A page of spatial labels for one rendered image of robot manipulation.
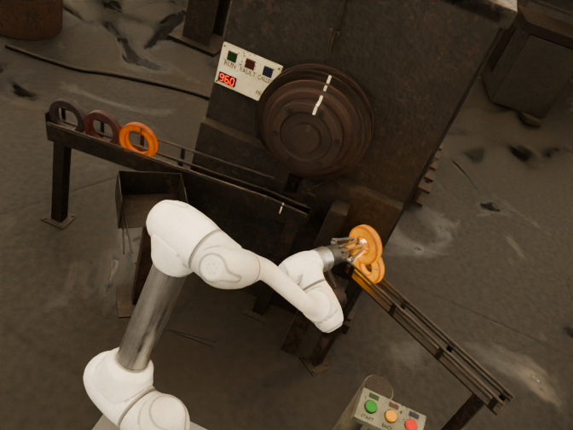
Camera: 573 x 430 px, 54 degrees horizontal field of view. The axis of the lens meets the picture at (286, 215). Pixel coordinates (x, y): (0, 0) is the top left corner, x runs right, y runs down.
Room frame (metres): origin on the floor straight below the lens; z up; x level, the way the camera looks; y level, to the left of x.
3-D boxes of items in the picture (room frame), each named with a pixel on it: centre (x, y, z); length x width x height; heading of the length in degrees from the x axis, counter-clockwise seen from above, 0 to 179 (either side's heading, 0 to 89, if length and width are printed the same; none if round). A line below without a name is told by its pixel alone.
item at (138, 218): (1.76, 0.55, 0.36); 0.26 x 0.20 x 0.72; 120
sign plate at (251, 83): (2.15, 0.36, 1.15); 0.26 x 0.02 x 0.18; 85
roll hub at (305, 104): (1.91, 0.04, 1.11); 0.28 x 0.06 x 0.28; 85
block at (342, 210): (2.00, -0.21, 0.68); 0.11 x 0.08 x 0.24; 175
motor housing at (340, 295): (1.85, -0.29, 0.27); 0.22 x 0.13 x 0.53; 85
